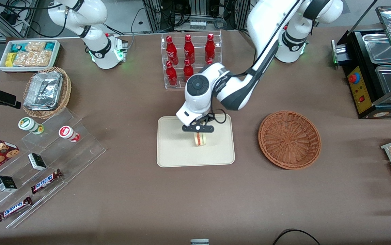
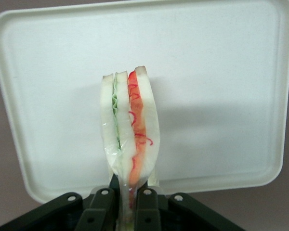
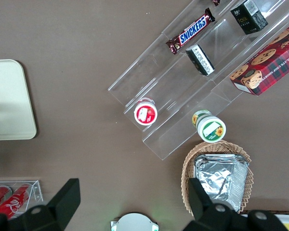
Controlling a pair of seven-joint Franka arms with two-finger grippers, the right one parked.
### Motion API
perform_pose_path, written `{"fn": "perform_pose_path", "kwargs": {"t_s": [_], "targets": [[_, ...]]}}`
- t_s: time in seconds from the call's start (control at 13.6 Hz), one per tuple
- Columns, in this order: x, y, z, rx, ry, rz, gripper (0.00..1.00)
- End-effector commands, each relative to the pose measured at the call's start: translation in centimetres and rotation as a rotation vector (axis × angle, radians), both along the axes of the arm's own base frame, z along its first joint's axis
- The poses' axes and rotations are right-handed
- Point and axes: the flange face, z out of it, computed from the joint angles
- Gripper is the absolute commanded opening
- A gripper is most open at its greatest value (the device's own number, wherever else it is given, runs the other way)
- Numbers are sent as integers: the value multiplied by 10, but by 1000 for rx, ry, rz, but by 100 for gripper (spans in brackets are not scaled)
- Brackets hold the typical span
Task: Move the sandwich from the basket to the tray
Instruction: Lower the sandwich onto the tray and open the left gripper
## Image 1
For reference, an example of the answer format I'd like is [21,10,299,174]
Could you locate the silver box with green light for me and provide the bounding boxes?
[331,40,348,65]

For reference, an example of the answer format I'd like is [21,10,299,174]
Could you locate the white rectangular snack bin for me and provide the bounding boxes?
[0,40,61,73]

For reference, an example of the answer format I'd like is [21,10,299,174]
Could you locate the triangular sandwich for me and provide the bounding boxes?
[194,132,207,147]

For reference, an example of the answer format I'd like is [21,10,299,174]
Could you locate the clear cracker bag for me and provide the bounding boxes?
[25,42,46,52]
[32,50,53,67]
[13,51,34,67]

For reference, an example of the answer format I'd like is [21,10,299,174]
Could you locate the black hot food warmer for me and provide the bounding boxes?
[332,5,391,119]

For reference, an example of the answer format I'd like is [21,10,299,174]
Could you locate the red lid cup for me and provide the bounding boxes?
[59,126,80,143]

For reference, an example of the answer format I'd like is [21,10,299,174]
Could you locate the light oval wicker basket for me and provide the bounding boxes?
[22,67,72,119]

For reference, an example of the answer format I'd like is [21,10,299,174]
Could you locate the clear acrylic bottle rack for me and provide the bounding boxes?
[161,31,222,89]

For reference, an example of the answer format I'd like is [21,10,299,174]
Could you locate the beige plastic tray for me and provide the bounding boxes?
[157,114,235,168]

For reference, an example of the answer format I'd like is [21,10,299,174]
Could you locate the stacked aluminium foil trays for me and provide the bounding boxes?
[24,71,64,111]

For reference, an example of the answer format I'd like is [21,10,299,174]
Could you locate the small black box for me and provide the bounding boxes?
[0,176,18,193]
[28,153,47,171]

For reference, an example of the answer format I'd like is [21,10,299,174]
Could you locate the snickers bar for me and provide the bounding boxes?
[0,196,33,222]
[31,169,63,194]

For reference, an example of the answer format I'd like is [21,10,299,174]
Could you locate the aluminium frame rack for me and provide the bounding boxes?
[141,0,250,33]

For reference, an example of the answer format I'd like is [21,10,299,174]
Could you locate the clear acrylic step stand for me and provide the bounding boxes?
[0,108,107,229]

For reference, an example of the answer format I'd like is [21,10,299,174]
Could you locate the green lid cup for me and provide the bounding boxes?
[18,117,44,134]

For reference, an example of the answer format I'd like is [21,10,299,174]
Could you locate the black cable loop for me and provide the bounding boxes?
[272,229,322,245]

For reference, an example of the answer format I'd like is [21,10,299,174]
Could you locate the brown round wicker basket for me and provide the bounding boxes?
[258,111,322,170]

